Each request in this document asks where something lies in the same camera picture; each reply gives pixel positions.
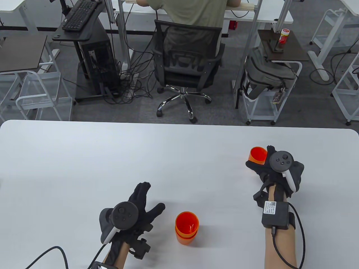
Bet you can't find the brown side table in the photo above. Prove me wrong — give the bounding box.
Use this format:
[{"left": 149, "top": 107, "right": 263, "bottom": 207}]
[
  {"left": 257, "top": 29, "right": 309, "bottom": 62},
  {"left": 0, "top": 35, "right": 49, "bottom": 74}
]

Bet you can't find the black wrist bracket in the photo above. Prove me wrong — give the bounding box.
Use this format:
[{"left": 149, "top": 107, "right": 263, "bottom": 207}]
[
  {"left": 128, "top": 238, "right": 152, "bottom": 259},
  {"left": 253, "top": 182, "right": 271, "bottom": 209}
]

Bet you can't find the black device on table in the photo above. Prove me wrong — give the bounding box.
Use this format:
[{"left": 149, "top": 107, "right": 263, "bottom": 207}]
[{"left": 269, "top": 39, "right": 284, "bottom": 53}]

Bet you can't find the white metal cart frame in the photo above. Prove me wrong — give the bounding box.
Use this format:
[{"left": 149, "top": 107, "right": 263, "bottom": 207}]
[
  {"left": 331, "top": 53, "right": 359, "bottom": 126},
  {"left": 0, "top": 42, "right": 74, "bottom": 121},
  {"left": 241, "top": 60, "right": 303, "bottom": 126}
]

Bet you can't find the black keyboard stand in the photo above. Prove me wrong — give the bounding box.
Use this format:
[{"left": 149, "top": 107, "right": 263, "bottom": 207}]
[{"left": 52, "top": 0, "right": 102, "bottom": 42}]

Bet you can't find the orange plastic cup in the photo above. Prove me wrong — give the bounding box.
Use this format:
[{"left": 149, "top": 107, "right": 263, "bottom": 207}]
[
  {"left": 176, "top": 212, "right": 199, "bottom": 233},
  {"left": 249, "top": 146, "right": 268, "bottom": 164},
  {"left": 175, "top": 226, "right": 199, "bottom": 246}
]

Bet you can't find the black keyboard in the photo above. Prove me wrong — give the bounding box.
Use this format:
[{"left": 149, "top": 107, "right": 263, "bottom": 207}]
[{"left": 62, "top": 0, "right": 99, "bottom": 32}]

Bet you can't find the black glove-mounted controller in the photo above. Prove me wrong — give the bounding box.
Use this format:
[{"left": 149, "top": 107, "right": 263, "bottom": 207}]
[
  {"left": 100, "top": 202, "right": 139, "bottom": 245},
  {"left": 269, "top": 151, "right": 298, "bottom": 193}
]

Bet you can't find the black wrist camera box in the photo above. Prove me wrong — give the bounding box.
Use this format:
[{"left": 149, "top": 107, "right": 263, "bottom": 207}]
[
  {"left": 92, "top": 261, "right": 119, "bottom": 269},
  {"left": 261, "top": 201, "right": 296, "bottom": 231}
]

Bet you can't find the person's left hand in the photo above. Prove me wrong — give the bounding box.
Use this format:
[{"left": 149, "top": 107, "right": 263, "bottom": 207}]
[{"left": 100, "top": 182, "right": 166, "bottom": 245}]

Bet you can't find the person's right hand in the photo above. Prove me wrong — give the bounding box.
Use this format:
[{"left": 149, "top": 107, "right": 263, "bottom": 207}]
[{"left": 246, "top": 145, "right": 305, "bottom": 194}]

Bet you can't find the black floor cable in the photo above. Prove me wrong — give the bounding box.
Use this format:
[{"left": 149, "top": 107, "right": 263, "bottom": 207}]
[{"left": 309, "top": 36, "right": 359, "bottom": 85}]

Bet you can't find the red jar with white lid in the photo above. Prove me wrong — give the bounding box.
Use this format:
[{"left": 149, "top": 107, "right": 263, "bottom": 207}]
[{"left": 278, "top": 28, "right": 291, "bottom": 45}]

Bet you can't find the person's right forearm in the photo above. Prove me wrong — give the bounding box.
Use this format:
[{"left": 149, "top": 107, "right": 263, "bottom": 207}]
[{"left": 264, "top": 184, "right": 298, "bottom": 269}]

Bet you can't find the black mesh office chair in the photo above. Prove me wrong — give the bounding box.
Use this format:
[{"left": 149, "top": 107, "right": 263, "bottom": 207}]
[{"left": 152, "top": 20, "right": 226, "bottom": 124}]

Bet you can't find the light wooden board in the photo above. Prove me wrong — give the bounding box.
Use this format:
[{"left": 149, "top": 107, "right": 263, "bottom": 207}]
[{"left": 125, "top": 0, "right": 255, "bottom": 12}]

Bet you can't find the grey backpack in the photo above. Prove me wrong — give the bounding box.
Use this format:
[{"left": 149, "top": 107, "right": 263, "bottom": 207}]
[{"left": 235, "top": 46, "right": 298, "bottom": 110}]

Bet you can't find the bundle of black floor cables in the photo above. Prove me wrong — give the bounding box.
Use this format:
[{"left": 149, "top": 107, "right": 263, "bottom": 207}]
[{"left": 103, "top": 48, "right": 155, "bottom": 99}]

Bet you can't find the person's left forearm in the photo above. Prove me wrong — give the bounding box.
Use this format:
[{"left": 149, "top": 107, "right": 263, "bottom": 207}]
[{"left": 102, "top": 240, "right": 134, "bottom": 269}]

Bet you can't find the black camera cable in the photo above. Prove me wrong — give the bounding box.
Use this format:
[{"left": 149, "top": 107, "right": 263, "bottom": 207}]
[
  {"left": 270, "top": 202, "right": 307, "bottom": 269},
  {"left": 21, "top": 243, "right": 106, "bottom": 269}
]

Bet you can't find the black computer tower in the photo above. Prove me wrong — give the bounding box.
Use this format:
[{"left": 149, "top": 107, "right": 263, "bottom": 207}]
[{"left": 75, "top": 27, "right": 121, "bottom": 103}]

